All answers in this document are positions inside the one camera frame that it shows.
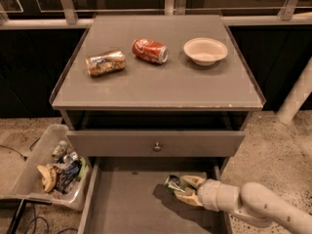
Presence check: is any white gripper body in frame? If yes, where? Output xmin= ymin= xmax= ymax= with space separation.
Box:
xmin=197 ymin=179 xmax=232 ymax=212

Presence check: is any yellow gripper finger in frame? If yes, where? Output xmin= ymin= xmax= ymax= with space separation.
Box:
xmin=181 ymin=175 xmax=206 ymax=189
xmin=175 ymin=190 xmax=203 ymax=207

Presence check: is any green soda can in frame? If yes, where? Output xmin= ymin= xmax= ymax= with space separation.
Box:
xmin=165 ymin=175 xmax=192 ymax=194

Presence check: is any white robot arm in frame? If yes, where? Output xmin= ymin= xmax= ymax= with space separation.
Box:
xmin=177 ymin=61 xmax=312 ymax=234

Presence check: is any round metal drawer knob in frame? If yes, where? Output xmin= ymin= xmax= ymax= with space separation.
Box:
xmin=153 ymin=142 xmax=162 ymax=152

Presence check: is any grey middle drawer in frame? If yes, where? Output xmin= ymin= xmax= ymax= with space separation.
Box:
xmin=78 ymin=157 xmax=232 ymax=234

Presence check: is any grey drawer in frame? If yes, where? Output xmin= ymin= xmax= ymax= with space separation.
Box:
xmin=67 ymin=131 xmax=245 ymax=157
xmin=78 ymin=157 xmax=232 ymax=234

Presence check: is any grey drawer cabinet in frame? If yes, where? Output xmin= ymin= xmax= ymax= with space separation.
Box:
xmin=49 ymin=14 xmax=267 ymax=177

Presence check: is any grey top drawer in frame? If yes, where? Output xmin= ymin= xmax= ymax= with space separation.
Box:
xmin=67 ymin=131 xmax=245 ymax=157

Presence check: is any silver can in bin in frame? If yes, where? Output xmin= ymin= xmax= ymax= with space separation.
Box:
xmin=63 ymin=152 xmax=79 ymax=164

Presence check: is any white can in bin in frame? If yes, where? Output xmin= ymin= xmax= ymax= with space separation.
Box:
xmin=52 ymin=140 xmax=68 ymax=159

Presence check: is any red soda can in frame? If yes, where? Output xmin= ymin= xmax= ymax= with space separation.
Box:
xmin=132 ymin=38 xmax=169 ymax=64

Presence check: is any gold brown can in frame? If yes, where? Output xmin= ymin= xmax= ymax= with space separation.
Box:
xmin=86 ymin=50 xmax=126 ymax=77

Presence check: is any green item in bin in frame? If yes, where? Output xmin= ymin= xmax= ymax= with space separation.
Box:
xmin=77 ymin=156 xmax=87 ymax=180

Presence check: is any dark snack bag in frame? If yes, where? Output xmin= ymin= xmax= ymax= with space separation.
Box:
xmin=56 ymin=161 xmax=81 ymax=193

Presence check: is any white paper bowl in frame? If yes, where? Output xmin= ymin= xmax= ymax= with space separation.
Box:
xmin=183 ymin=38 xmax=228 ymax=66

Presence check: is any tan crumpled wrapper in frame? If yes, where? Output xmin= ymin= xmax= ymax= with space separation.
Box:
xmin=37 ymin=165 xmax=57 ymax=193

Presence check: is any clear plastic bin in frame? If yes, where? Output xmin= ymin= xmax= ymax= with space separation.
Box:
xmin=0 ymin=124 xmax=91 ymax=211

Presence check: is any black bar on floor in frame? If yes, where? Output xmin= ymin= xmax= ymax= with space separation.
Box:
xmin=6 ymin=199 xmax=26 ymax=234

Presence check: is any blue cable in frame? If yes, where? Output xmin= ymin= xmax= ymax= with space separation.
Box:
xmin=24 ymin=203 xmax=51 ymax=234

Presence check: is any black cable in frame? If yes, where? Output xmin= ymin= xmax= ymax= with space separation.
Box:
xmin=0 ymin=136 xmax=42 ymax=162

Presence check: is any metal window frame rail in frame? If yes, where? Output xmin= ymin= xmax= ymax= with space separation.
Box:
xmin=0 ymin=0 xmax=312 ymax=30

